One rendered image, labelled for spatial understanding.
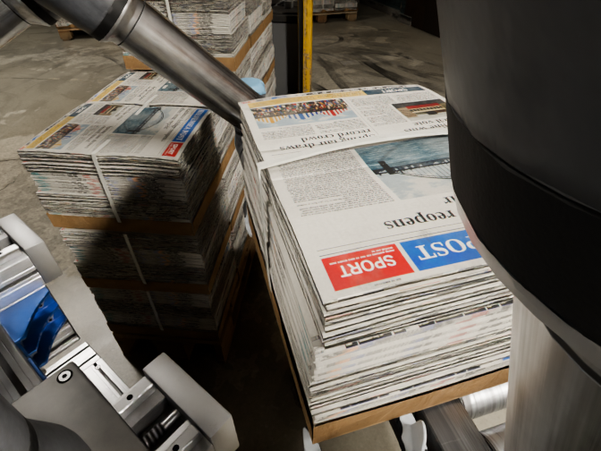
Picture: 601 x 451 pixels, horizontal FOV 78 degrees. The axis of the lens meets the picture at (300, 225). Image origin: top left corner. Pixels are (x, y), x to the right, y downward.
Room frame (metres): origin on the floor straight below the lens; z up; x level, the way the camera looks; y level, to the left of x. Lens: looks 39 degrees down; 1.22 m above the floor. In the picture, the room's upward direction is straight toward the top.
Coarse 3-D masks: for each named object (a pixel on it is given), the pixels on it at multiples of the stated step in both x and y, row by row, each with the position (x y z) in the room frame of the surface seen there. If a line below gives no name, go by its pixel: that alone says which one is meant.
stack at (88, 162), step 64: (256, 64) 1.69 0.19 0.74; (64, 128) 0.86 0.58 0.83; (128, 128) 0.86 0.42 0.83; (192, 128) 0.86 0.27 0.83; (64, 192) 0.74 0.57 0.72; (128, 192) 0.73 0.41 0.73; (192, 192) 0.76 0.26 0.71; (128, 256) 0.74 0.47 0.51; (192, 256) 0.72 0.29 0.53; (128, 320) 0.75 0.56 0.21; (192, 320) 0.73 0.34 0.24
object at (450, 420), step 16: (416, 416) 0.19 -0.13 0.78; (432, 416) 0.18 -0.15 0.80; (448, 416) 0.18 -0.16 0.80; (464, 416) 0.18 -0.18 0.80; (432, 432) 0.17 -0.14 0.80; (448, 432) 0.17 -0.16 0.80; (464, 432) 0.17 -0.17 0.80; (432, 448) 0.16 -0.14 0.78; (448, 448) 0.15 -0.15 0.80; (464, 448) 0.15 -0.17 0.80; (480, 448) 0.15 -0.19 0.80
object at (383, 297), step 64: (320, 192) 0.28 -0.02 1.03; (384, 192) 0.28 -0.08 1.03; (448, 192) 0.28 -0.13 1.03; (320, 256) 0.20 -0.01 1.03; (384, 256) 0.20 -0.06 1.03; (448, 256) 0.20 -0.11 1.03; (320, 320) 0.17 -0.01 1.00; (384, 320) 0.17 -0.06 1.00; (448, 320) 0.19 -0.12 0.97; (320, 384) 0.16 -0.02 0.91; (384, 384) 0.18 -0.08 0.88; (448, 384) 0.20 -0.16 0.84
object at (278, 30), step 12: (276, 0) 3.01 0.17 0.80; (276, 12) 2.59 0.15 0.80; (288, 12) 2.59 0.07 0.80; (276, 24) 2.56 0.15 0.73; (288, 24) 2.55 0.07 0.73; (276, 36) 2.56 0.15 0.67; (288, 36) 2.55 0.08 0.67; (276, 48) 2.56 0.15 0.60; (288, 48) 2.55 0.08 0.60; (276, 60) 2.56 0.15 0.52; (288, 60) 2.55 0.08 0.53; (276, 72) 2.56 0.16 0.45; (288, 72) 2.55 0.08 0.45; (276, 84) 2.56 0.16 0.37; (288, 84) 2.55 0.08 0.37
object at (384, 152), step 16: (432, 128) 0.42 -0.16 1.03; (320, 144) 0.38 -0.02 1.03; (368, 144) 0.38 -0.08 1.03; (384, 144) 0.38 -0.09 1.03; (400, 144) 0.38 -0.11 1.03; (416, 144) 0.38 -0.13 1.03; (432, 144) 0.38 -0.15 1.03; (448, 144) 0.38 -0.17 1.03; (304, 160) 0.35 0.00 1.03; (320, 160) 0.35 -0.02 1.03; (336, 160) 0.35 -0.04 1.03; (352, 160) 0.35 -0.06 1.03; (368, 160) 0.35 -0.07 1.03; (384, 160) 0.35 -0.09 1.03; (400, 160) 0.35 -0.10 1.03; (272, 176) 0.32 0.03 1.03; (288, 176) 0.31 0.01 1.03; (272, 192) 0.33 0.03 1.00; (272, 208) 0.33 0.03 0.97; (272, 224) 0.31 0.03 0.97; (272, 240) 0.32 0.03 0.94; (272, 256) 0.32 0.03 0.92; (272, 272) 0.31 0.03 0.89; (272, 288) 0.35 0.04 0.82
